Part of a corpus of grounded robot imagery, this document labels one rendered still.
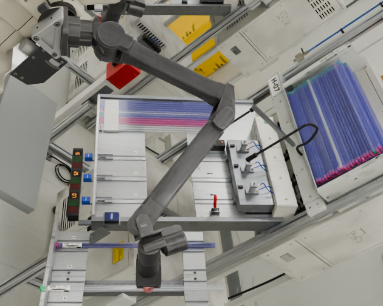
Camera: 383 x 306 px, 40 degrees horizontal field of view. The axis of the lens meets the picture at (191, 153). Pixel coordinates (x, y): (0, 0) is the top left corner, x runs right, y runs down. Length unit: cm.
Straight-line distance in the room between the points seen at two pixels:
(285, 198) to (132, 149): 65
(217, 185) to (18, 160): 75
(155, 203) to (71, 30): 52
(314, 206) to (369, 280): 158
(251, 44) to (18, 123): 161
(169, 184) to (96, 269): 101
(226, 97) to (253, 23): 167
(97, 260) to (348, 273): 176
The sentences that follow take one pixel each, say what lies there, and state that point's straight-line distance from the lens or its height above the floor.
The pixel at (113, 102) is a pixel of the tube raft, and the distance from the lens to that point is 235.
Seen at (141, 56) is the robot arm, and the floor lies 130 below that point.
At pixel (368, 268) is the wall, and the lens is 348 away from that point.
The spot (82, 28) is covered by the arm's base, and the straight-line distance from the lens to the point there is 150.
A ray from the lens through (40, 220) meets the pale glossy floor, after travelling 282.
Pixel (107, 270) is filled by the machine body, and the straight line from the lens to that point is 227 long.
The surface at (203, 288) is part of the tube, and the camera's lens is 152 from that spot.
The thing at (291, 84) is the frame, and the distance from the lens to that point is 232.
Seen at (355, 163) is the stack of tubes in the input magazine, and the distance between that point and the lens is 191.
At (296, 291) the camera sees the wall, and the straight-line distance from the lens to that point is 367.
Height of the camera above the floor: 189
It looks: 25 degrees down
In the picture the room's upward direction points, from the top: 57 degrees clockwise
